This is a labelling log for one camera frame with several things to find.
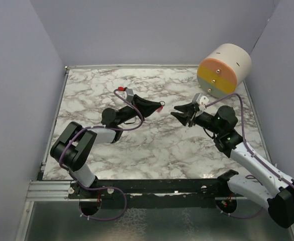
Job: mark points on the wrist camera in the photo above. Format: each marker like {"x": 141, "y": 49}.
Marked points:
{"x": 200, "y": 101}
{"x": 126, "y": 93}

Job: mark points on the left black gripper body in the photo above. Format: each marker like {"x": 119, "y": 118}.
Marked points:
{"x": 136, "y": 103}

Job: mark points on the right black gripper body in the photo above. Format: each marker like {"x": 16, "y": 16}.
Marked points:
{"x": 191, "y": 117}

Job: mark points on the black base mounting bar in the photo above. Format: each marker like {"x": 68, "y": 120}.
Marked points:
{"x": 154, "y": 193}

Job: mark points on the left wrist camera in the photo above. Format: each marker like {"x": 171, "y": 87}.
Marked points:
{"x": 126, "y": 93}

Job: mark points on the aluminium table frame rail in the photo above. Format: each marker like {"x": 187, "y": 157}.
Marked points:
{"x": 28, "y": 206}

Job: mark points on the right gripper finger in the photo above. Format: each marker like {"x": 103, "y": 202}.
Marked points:
{"x": 188, "y": 109}
{"x": 183, "y": 118}

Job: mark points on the cylindrical pastel drawer box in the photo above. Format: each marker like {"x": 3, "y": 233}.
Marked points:
{"x": 222, "y": 71}

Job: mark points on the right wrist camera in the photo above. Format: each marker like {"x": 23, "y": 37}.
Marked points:
{"x": 200, "y": 101}

